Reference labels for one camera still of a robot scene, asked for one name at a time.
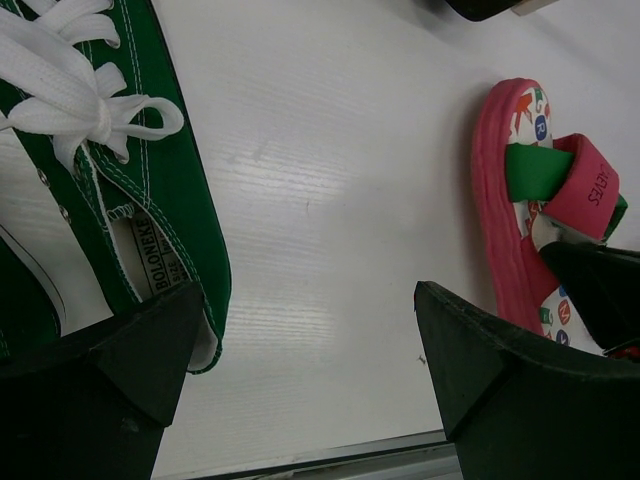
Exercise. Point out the pink sandal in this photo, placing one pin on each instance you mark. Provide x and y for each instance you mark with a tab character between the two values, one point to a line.
532	190

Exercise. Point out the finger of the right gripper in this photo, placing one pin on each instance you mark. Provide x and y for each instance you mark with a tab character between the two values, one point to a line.
603	285

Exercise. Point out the aluminium front rail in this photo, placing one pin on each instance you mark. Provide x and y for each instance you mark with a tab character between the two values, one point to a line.
426	455

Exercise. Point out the green loafer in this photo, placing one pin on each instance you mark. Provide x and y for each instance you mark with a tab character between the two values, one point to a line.
480	10

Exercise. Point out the right green sneaker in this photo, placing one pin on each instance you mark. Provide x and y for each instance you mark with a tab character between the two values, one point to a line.
90	90

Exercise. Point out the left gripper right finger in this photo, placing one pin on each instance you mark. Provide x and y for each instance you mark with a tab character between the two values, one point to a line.
519	406

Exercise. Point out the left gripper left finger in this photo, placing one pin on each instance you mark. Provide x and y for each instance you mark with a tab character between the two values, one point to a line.
94	404

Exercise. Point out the left green sneaker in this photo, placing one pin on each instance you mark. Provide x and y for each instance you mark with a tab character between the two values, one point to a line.
31	306

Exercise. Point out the green sneaker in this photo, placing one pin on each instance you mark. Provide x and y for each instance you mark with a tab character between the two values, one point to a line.
31	306
90	90

